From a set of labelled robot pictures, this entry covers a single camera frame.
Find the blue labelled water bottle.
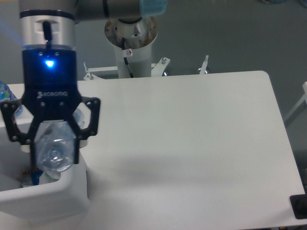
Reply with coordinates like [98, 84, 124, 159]
[0, 81, 23, 117]

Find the white trash can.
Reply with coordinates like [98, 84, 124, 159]
[0, 122, 91, 222]

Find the white plastic wrapper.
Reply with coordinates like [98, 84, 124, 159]
[39, 171, 61, 185]

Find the white pedestal foot bracket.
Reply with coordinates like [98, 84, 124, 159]
[198, 55, 209, 74]
[83, 62, 118, 81]

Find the white frame at right edge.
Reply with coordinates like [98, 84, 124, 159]
[284, 82, 307, 127]

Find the blue snack packet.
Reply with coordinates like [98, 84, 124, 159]
[21, 168, 43, 188]

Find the clear plastic bottle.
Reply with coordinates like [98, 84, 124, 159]
[35, 121, 76, 172]

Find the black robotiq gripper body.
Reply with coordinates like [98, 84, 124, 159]
[22, 49, 81, 121]

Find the white pedestal foot bracket right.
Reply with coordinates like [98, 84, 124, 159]
[198, 55, 209, 74]

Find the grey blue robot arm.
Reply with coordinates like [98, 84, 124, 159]
[0, 0, 167, 172]

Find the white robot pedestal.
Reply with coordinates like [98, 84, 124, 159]
[105, 16, 158, 79]

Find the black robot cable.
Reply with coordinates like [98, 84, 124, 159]
[121, 37, 134, 78]

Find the black clamp at table edge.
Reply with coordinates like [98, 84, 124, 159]
[290, 194, 307, 219]

